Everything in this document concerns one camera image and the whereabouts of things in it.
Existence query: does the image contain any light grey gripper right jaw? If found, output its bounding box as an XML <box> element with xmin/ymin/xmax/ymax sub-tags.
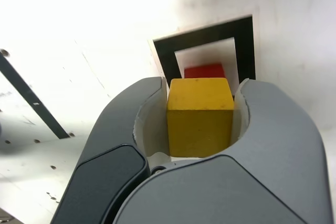
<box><xmin>112</xmin><ymin>78</ymin><xmax>330</xmax><ymax>224</ymax></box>

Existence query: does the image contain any black tape strip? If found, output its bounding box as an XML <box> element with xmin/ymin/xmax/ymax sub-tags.
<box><xmin>0</xmin><ymin>50</ymin><xmax>71</xmax><ymax>140</ymax></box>

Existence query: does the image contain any yellow cube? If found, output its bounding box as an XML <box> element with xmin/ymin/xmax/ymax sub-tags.
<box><xmin>166</xmin><ymin>78</ymin><xmax>235</xmax><ymax>158</ymax></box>

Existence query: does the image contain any red cube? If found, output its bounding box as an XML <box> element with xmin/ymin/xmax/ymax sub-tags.
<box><xmin>183</xmin><ymin>63</ymin><xmax>227</xmax><ymax>80</ymax></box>

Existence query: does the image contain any black tape square outline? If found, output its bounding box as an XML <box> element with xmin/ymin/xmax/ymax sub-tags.
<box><xmin>153</xmin><ymin>15</ymin><xmax>257</xmax><ymax>82</ymax></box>

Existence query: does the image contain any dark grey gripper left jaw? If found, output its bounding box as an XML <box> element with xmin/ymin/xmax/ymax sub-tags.
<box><xmin>51</xmin><ymin>76</ymin><xmax>172</xmax><ymax>224</ymax></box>

